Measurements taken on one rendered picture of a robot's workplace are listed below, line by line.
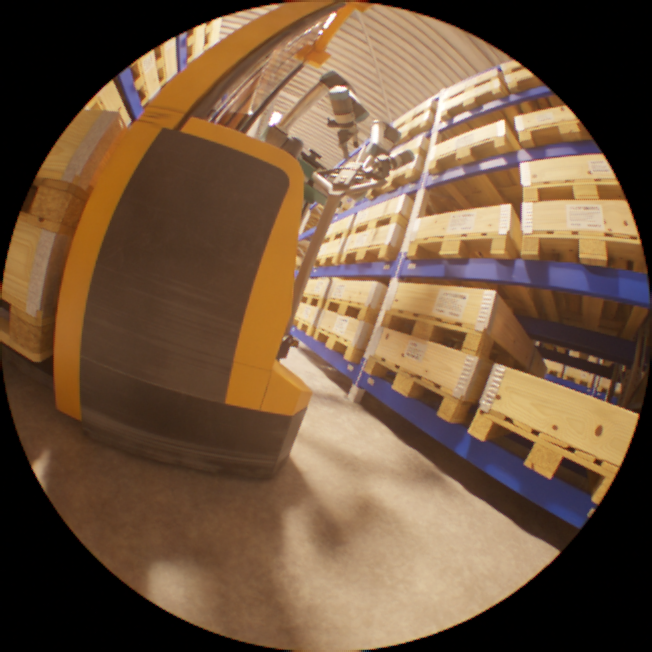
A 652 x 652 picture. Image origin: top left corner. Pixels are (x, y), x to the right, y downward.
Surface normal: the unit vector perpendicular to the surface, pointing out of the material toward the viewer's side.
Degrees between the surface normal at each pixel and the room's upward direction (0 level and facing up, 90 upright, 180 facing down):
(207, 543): 0
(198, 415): 90
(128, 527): 0
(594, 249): 90
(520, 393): 90
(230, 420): 90
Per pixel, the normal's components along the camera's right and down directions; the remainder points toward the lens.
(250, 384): 0.41, 0.18
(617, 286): -0.84, -0.29
